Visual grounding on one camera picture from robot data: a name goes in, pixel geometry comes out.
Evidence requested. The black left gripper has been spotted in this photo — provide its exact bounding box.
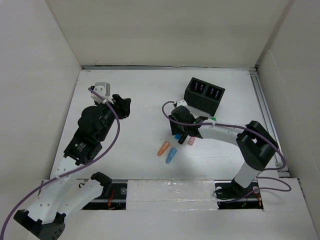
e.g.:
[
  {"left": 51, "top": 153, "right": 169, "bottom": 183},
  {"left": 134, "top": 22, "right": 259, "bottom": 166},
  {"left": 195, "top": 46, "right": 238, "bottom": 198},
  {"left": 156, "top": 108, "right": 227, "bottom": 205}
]
[{"left": 94, "top": 94, "right": 130, "bottom": 142}]

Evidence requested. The pink highlighter marker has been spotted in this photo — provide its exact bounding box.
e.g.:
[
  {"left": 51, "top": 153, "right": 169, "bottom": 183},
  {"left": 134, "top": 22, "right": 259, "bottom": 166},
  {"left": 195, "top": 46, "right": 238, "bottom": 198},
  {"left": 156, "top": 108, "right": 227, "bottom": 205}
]
[{"left": 188, "top": 136, "right": 196, "bottom": 146}]

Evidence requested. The orange highlighter marker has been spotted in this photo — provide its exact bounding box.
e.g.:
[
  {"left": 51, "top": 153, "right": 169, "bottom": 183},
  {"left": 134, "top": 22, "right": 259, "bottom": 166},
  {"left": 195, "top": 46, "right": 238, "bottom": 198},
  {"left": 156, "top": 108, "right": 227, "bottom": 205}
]
[{"left": 157, "top": 141, "right": 170, "bottom": 157}]

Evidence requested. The blue highlighter marker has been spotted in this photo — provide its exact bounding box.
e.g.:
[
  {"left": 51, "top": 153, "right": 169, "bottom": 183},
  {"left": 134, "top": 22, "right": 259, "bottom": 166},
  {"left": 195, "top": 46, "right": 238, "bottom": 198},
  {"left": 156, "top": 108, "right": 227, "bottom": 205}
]
[{"left": 165, "top": 147, "right": 178, "bottom": 164}]

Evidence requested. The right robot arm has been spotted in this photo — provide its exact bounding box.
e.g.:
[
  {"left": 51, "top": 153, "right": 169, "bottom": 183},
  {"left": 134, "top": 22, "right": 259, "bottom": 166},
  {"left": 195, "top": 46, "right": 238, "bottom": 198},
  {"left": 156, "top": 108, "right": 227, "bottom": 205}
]
[{"left": 167, "top": 105, "right": 279, "bottom": 200}]

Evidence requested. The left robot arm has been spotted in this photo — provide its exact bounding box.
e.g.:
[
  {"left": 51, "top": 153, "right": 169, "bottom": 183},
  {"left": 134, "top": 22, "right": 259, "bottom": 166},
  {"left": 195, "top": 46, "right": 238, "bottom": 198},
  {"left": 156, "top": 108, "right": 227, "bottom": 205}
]
[{"left": 13, "top": 94, "right": 131, "bottom": 240}]

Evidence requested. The black two-compartment organizer box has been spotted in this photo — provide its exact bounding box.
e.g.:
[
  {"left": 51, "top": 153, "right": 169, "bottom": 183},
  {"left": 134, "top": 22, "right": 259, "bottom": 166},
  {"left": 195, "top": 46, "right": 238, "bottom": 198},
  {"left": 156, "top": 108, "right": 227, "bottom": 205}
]
[{"left": 183, "top": 77, "right": 225, "bottom": 117}]

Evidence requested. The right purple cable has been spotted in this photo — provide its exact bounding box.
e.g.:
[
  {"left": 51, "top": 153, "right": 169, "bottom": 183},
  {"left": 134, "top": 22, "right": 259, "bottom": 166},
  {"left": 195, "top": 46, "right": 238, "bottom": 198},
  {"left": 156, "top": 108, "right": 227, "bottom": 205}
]
[{"left": 161, "top": 100, "right": 292, "bottom": 202}]

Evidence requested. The purple cable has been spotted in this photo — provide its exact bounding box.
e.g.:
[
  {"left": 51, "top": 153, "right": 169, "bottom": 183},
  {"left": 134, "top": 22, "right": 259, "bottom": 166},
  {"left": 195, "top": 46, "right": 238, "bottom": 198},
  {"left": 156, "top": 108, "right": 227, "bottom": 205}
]
[
  {"left": 0, "top": 87, "right": 121, "bottom": 240},
  {"left": 161, "top": 100, "right": 292, "bottom": 202}
]

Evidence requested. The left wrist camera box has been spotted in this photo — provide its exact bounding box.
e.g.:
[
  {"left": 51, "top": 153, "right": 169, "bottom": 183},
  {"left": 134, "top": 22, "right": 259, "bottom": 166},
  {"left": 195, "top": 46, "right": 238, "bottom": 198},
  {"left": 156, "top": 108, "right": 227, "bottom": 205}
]
[{"left": 90, "top": 82, "right": 113, "bottom": 104}]

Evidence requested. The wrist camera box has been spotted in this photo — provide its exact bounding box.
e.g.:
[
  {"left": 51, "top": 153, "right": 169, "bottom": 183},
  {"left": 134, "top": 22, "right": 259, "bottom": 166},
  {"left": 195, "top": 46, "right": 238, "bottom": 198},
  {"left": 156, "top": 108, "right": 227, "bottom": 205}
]
[
  {"left": 90, "top": 82, "right": 113, "bottom": 104},
  {"left": 173, "top": 99, "right": 188, "bottom": 108}
]

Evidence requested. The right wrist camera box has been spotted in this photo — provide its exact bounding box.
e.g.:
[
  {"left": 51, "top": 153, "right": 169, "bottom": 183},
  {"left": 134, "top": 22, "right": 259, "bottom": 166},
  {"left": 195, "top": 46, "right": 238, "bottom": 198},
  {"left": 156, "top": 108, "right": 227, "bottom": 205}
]
[{"left": 173, "top": 99, "right": 188, "bottom": 108}]

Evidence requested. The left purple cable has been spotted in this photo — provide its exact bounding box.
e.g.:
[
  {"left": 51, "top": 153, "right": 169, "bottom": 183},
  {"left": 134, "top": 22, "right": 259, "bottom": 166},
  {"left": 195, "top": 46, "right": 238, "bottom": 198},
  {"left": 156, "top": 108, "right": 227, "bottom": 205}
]
[{"left": 0, "top": 87, "right": 121, "bottom": 240}]

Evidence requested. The back aluminium rail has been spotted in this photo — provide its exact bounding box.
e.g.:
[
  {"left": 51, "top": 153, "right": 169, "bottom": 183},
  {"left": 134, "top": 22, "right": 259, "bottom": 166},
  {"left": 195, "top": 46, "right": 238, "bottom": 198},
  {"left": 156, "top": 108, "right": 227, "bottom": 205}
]
[{"left": 82, "top": 65, "right": 256, "bottom": 71}]

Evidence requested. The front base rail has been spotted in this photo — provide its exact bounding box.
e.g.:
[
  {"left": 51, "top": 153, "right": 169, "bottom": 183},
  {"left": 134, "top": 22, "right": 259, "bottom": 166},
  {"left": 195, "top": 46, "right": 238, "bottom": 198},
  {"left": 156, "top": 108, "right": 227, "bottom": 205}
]
[{"left": 83, "top": 179, "right": 264, "bottom": 211}]

